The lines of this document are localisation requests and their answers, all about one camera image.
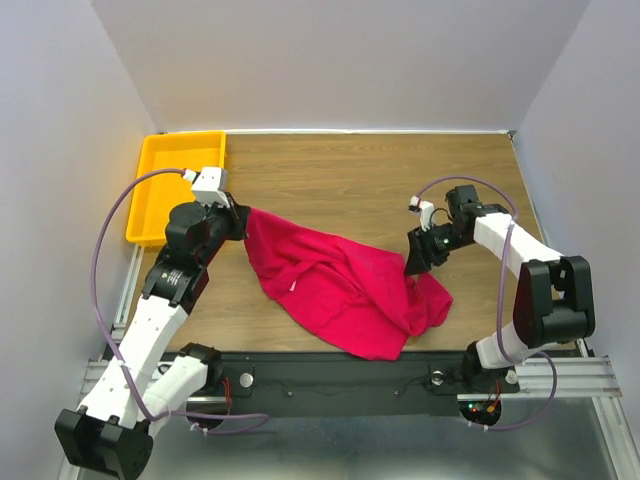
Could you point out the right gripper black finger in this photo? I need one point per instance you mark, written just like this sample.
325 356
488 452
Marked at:
418 262
418 239

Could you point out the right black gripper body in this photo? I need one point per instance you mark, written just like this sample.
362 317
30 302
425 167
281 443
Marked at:
443 239

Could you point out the aluminium frame rail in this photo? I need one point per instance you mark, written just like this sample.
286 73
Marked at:
95 367

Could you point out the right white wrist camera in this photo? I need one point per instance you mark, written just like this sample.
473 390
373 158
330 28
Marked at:
423 209

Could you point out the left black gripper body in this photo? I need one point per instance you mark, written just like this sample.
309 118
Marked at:
220 222

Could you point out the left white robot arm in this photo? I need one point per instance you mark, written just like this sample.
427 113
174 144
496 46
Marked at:
113 429

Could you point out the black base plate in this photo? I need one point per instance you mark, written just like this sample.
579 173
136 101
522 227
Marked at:
332 384

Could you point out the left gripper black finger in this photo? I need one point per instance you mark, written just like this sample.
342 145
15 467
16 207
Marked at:
231 204
240 216

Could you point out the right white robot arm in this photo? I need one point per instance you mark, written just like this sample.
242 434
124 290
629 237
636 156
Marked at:
554 294

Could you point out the red t shirt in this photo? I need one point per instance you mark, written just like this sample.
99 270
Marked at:
350 295

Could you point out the yellow plastic tray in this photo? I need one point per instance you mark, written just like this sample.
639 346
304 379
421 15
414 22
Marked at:
153 199

